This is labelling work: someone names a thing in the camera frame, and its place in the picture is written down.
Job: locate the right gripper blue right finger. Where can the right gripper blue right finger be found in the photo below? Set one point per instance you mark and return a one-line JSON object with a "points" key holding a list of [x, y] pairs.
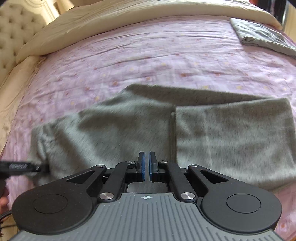
{"points": [[157, 169]]}

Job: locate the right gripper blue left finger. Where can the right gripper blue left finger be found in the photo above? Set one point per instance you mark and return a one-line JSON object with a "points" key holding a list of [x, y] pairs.
{"points": [[136, 169]]}

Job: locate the grey speckled pant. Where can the grey speckled pant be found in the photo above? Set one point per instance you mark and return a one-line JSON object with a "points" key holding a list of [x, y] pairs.
{"points": [[246, 137]]}

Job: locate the pink patterned bed sheet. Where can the pink patterned bed sheet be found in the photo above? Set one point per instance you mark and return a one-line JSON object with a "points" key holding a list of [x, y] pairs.
{"points": [[201, 52]]}

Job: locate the tufted beige headboard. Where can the tufted beige headboard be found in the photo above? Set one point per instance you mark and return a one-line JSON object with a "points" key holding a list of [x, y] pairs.
{"points": [[20, 21]]}

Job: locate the folded grey garment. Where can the folded grey garment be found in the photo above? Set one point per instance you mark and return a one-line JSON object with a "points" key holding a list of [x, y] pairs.
{"points": [[254, 34]]}

